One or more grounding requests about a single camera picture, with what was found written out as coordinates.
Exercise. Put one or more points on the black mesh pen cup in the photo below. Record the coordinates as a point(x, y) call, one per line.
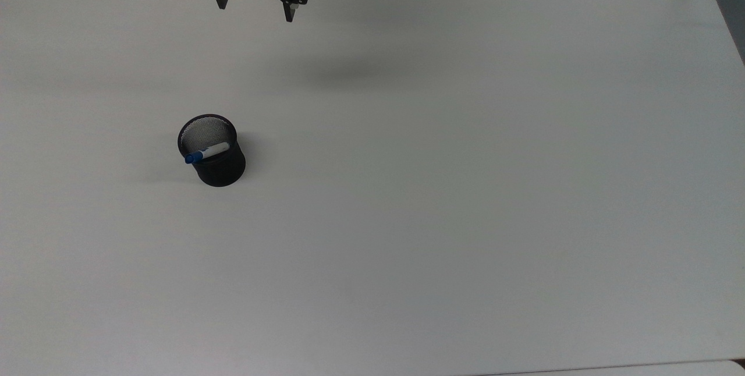
point(224, 172)

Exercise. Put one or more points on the blue and white marker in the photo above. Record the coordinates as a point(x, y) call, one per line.
point(212, 149)

